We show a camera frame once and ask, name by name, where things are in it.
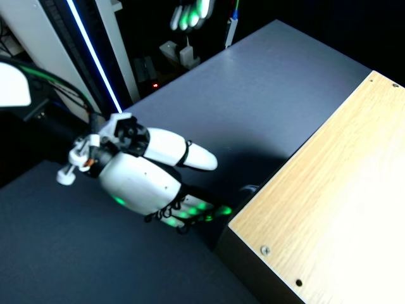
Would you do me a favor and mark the black box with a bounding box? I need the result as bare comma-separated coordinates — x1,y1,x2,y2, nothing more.
132,55,158,84

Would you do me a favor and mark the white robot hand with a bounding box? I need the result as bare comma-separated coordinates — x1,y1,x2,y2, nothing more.
170,0,216,32
97,113,234,236

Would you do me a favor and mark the grey table cloth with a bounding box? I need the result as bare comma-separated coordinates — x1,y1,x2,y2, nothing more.
0,18,380,304

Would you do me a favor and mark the white power adapter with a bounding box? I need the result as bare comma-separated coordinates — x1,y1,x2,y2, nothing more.
179,35,195,68

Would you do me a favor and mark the white robot column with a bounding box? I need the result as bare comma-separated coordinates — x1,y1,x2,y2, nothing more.
0,0,140,123

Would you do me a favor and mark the light wooden box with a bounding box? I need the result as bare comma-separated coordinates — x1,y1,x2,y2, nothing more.
215,70,405,304

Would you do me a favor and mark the white cable plug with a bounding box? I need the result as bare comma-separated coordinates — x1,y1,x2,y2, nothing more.
224,17,239,49

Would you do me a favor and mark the blue light strip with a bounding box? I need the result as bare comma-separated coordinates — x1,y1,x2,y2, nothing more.
65,0,123,113

